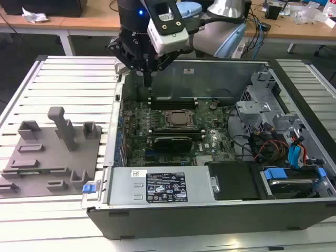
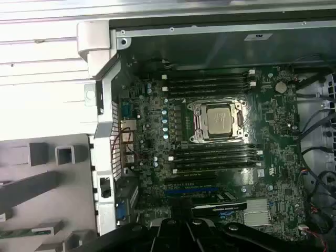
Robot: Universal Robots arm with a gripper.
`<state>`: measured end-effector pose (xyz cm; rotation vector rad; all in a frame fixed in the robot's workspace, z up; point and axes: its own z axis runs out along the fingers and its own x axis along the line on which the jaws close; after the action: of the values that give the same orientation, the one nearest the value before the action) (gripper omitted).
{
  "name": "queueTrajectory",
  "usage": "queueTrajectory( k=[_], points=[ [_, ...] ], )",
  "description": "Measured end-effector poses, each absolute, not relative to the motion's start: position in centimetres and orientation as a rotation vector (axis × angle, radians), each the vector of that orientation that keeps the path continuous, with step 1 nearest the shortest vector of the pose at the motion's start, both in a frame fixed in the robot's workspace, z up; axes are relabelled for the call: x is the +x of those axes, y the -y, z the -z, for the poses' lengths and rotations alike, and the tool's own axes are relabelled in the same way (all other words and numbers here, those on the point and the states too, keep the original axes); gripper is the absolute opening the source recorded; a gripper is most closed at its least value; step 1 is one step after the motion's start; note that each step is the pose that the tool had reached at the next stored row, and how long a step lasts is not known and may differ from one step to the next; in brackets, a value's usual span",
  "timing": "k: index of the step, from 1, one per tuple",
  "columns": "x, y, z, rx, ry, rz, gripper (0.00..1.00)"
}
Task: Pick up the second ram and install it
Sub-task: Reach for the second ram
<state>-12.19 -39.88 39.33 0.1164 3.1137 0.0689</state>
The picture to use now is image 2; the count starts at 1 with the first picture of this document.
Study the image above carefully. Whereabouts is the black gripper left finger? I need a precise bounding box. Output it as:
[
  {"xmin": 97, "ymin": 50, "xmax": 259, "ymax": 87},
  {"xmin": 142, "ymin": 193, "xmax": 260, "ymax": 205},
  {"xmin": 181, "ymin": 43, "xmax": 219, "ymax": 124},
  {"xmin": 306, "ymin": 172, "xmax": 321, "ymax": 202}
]
[{"xmin": 78, "ymin": 198, "xmax": 191, "ymax": 252}]

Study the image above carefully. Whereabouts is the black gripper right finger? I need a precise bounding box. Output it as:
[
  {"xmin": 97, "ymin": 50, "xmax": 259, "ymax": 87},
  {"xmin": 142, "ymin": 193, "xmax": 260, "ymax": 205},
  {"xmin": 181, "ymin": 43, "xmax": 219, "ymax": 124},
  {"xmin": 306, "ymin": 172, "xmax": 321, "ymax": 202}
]
[{"xmin": 181, "ymin": 198, "xmax": 330, "ymax": 252}]

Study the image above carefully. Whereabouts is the RAM slot with white latches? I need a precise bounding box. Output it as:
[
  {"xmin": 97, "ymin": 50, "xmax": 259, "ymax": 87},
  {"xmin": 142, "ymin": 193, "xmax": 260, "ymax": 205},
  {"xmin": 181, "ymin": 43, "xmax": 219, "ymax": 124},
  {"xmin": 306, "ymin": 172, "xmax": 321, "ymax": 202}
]
[
  {"xmin": 167, "ymin": 149, "xmax": 264, "ymax": 162},
  {"xmin": 162, "ymin": 68, "xmax": 257, "ymax": 80},
  {"xmin": 162, "ymin": 81, "xmax": 257, "ymax": 92},
  {"xmin": 172, "ymin": 161, "xmax": 265, "ymax": 174}
]

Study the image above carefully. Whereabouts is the black graphics card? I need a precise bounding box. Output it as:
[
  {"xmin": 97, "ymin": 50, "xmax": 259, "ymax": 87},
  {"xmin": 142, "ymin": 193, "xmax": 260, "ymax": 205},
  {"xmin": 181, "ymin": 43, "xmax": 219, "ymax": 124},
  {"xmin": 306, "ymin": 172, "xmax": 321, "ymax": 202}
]
[{"xmin": 190, "ymin": 191, "xmax": 248, "ymax": 211}]

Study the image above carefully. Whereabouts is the blue expansion slot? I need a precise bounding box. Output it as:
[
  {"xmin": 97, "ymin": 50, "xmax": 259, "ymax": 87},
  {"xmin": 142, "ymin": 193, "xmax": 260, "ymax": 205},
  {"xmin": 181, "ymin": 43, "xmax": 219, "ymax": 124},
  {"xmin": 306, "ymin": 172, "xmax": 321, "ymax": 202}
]
[{"xmin": 164, "ymin": 187, "xmax": 221, "ymax": 196}]

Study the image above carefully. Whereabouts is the black expansion slot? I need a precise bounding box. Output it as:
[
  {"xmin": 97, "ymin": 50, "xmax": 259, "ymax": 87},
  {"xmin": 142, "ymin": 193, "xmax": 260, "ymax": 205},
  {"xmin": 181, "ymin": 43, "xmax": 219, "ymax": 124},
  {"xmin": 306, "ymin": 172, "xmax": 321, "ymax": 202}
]
[{"xmin": 164, "ymin": 178, "xmax": 215, "ymax": 185}]

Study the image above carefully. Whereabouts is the silver finned heat sink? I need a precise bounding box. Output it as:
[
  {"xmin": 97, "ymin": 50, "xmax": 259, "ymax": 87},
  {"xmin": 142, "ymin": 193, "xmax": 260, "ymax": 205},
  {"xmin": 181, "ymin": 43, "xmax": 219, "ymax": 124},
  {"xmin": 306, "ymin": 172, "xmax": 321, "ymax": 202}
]
[{"xmin": 243, "ymin": 198, "xmax": 271, "ymax": 227}]

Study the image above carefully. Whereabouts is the green motherboard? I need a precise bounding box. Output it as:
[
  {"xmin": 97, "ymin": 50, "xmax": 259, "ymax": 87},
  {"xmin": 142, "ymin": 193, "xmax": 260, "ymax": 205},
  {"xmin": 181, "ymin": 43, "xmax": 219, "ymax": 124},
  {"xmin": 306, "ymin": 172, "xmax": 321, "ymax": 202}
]
[{"xmin": 118, "ymin": 65, "xmax": 309, "ymax": 238}]

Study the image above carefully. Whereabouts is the grey parts rack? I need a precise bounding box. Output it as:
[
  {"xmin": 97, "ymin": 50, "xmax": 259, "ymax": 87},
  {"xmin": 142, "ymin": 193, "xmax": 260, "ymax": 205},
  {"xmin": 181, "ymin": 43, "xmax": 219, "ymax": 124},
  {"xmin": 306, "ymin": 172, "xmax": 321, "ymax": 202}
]
[{"xmin": 0, "ymin": 133, "xmax": 102, "ymax": 252}]

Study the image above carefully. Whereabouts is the silver CPU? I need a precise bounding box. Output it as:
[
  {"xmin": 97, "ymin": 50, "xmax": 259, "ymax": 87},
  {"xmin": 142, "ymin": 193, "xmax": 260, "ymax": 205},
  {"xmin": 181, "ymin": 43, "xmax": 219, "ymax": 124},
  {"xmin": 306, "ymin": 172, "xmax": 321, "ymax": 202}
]
[{"xmin": 206, "ymin": 107, "xmax": 236, "ymax": 138}]

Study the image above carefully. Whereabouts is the CPU socket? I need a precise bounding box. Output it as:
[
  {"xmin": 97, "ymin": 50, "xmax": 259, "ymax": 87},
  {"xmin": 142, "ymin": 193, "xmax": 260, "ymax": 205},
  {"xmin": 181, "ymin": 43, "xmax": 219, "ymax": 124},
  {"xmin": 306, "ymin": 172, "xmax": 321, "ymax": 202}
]
[{"xmin": 186, "ymin": 98, "xmax": 249, "ymax": 145}]

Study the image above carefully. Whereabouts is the grey and black PC case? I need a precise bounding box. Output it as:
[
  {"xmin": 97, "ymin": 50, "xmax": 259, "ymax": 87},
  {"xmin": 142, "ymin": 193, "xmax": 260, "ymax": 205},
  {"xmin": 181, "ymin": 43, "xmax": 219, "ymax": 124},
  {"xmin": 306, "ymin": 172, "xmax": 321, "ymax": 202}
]
[{"xmin": 77, "ymin": 18, "xmax": 336, "ymax": 252}]

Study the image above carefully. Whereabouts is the metal drive cage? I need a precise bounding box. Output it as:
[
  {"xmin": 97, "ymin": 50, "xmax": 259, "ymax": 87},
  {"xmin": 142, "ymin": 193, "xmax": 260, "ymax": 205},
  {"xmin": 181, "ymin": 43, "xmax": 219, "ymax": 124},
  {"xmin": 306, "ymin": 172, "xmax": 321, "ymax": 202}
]
[{"xmin": 321, "ymin": 73, "xmax": 336, "ymax": 190}]

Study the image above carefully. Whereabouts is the white case sticker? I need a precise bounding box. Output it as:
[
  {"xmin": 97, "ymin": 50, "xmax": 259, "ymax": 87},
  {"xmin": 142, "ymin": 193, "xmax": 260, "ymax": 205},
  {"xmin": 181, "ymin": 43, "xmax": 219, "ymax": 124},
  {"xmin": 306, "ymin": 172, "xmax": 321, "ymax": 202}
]
[{"xmin": 244, "ymin": 33, "xmax": 274, "ymax": 41}]

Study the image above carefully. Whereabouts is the wire locking lever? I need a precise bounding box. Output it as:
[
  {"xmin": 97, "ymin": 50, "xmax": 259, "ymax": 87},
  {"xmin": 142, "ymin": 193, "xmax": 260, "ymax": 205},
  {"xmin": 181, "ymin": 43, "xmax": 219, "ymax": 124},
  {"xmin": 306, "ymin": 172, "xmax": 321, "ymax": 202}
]
[
  {"xmin": 188, "ymin": 140, "xmax": 249, "ymax": 145},
  {"xmin": 194, "ymin": 98, "xmax": 246, "ymax": 106}
]

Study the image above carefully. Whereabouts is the metal socket cover frame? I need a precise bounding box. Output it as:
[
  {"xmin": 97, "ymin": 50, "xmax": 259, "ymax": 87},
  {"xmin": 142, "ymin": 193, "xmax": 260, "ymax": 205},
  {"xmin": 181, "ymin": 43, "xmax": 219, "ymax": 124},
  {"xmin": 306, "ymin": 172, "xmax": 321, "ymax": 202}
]
[{"xmin": 193, "ymin": 102, "xmax": 244, "ymax": 140}]

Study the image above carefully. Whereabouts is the thin red black wire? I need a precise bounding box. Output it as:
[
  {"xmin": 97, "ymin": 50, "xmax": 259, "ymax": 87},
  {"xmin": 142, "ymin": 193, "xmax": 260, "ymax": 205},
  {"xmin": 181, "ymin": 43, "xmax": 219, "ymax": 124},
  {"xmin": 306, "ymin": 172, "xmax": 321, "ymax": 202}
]
[{"xmin": 111, "ymin": 127, "xmax": 141, "ymax": 160}]

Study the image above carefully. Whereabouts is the black cable bundle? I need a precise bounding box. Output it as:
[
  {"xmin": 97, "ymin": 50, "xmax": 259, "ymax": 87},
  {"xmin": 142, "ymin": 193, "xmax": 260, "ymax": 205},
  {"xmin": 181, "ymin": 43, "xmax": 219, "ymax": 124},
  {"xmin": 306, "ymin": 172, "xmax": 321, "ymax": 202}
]
[{"xmin": 298, "ymin": 104, "xmax": 336, "ymax": 237}]

